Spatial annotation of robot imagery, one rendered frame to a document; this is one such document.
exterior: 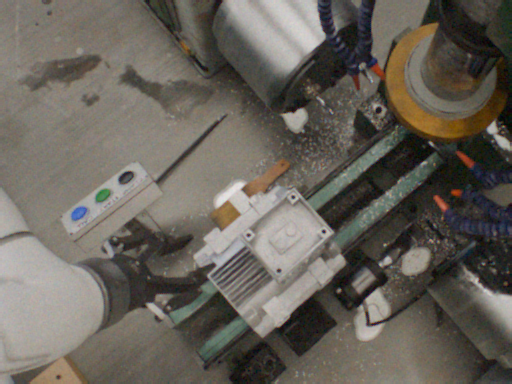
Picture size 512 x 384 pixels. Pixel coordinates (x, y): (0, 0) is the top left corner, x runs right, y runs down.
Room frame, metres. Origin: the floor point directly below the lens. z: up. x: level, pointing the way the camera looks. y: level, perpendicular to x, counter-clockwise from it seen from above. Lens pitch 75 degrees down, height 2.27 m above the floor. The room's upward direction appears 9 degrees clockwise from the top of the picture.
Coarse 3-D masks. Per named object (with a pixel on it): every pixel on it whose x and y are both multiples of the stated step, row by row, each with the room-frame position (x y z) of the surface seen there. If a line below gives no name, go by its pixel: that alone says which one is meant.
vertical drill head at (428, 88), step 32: (480, 0) 0.39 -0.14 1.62; (416, 32) 0.49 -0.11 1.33; (480, 32) 0.38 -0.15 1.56; (416, 64) 0.43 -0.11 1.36; (448, 64) 0.39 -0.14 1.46; (480, 64) 0.38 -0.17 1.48; (416, 96) 0.38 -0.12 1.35; (448, 96) 0.38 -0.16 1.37; (480, 96) 0.39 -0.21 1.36; (416, 128) 0.34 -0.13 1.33; (448, 128) 0.35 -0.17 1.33; (480, 128) 0.36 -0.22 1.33
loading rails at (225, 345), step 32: (384, 128) 0.48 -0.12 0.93; (352, 160) 0.40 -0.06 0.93; (384, 160) 0.43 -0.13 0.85; (320, 192) 0.33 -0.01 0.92; (384, 192) 0.37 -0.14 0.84; (416, 192) 0.36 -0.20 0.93; (352, 224) 0.27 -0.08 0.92; (384, 224) 0.30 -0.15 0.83; (352, 256) 0.23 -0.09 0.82; (192, 320) 0.05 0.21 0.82; (224, 320) 0.06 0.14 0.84; (192, 352) -0.01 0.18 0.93; (224, 352) 0.00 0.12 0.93
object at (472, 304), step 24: (456, 240) 0.24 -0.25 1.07; (480, 240) 0.23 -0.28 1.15; (504, 240) 0.24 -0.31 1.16; (456, 264) 0.19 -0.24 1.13; (480, 264) 0.19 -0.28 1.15; (504, 264) 0.20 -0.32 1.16; (432, 288) 0.16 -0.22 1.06; (456, 288) 0.15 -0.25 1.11; (480, 288) 0.16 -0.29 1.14; (504, 288) 0.16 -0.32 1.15; (456, 312) 0.12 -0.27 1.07; (480, 312) 0.12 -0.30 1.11; (504, 312) 0.12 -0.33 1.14; (480, 336) 0.09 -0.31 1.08; (504, 336) 0.09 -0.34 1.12; (504, 360) 0.05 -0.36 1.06
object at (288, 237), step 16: (288, 192) 0.26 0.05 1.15; (272, 208) 0.23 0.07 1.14; (304, 208) 0.25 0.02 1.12; (256, 224) 0.21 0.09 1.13; (272, 224) 0.21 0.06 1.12; (288, 224) 0.21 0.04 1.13; (304, 224) 0.22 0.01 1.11; (320, 224) 0.22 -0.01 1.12; (256, 240) 0.18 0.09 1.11; (272, 240) 0.18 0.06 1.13; (288, 240) 0.19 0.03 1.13; (304, 240) 0.19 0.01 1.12; (320, 240) 0.19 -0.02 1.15; (256, 256) 0.15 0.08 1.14; (272, 256) 0.16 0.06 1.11; (288, 256) 0.16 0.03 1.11; (304, 256) 0.16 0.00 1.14; (272, 272) 0.13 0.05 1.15; (288, 272) 0.13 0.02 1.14
